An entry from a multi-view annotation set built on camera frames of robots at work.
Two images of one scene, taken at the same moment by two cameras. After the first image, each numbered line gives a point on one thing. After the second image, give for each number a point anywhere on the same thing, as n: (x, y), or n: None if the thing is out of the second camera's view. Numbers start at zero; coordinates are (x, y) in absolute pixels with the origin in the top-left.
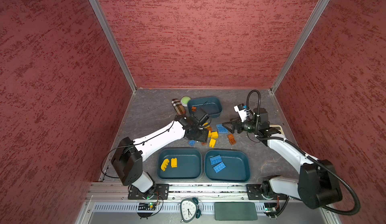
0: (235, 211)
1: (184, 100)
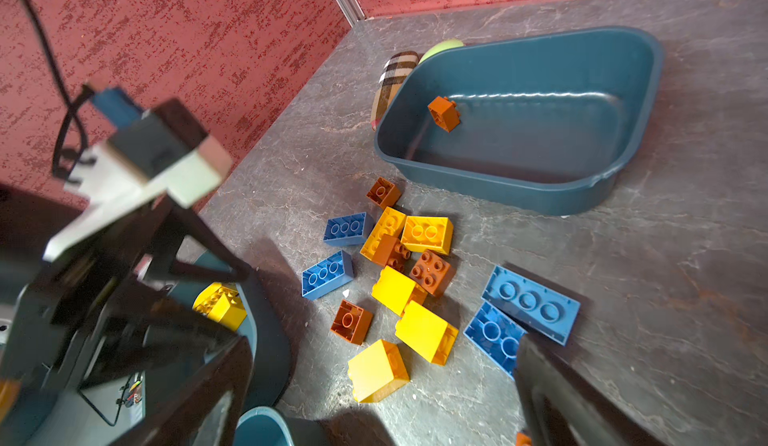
0: None
1: (440, 47)
